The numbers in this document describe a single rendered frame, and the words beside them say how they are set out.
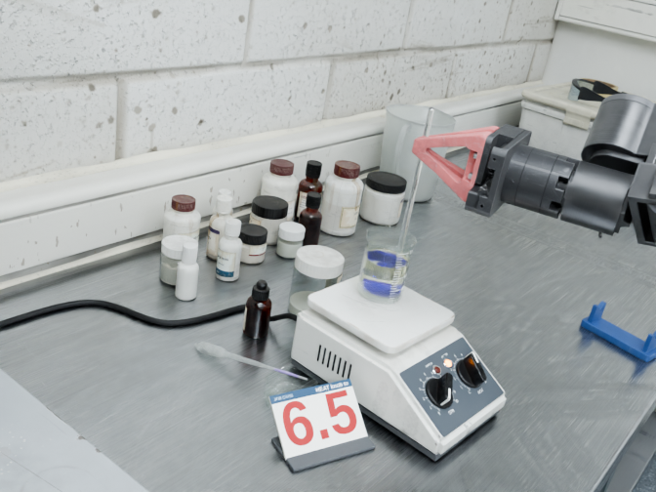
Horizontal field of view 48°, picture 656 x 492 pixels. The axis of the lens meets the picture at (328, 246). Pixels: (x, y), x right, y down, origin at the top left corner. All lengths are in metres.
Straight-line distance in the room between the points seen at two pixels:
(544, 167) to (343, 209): 0.49
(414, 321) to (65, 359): 0.36
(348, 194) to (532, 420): 0.46
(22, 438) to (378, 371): 0.32
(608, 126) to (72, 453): 0.55
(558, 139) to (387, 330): 1.12
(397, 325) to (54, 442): 0.34
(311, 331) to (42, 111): 0.41
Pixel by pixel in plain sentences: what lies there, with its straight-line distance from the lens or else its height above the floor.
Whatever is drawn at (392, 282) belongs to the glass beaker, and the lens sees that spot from 0.77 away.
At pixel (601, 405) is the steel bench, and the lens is 0.91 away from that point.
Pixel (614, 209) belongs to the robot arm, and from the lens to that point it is 0.68.
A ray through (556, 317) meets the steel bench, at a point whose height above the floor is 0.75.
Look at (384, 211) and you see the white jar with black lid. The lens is 1.20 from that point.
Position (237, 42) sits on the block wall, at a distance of 1.11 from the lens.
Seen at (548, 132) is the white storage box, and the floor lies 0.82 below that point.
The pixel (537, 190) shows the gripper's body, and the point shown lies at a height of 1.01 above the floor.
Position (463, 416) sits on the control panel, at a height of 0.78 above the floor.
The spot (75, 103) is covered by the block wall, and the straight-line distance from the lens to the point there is 0.95.
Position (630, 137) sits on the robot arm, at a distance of 0.71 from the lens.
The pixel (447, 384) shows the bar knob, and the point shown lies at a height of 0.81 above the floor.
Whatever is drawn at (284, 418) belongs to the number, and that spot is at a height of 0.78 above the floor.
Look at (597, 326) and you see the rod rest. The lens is 1.05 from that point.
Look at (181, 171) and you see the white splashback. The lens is 1.03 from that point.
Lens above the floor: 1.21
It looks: 25 degrees down
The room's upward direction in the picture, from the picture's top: 10 degrees clockwise
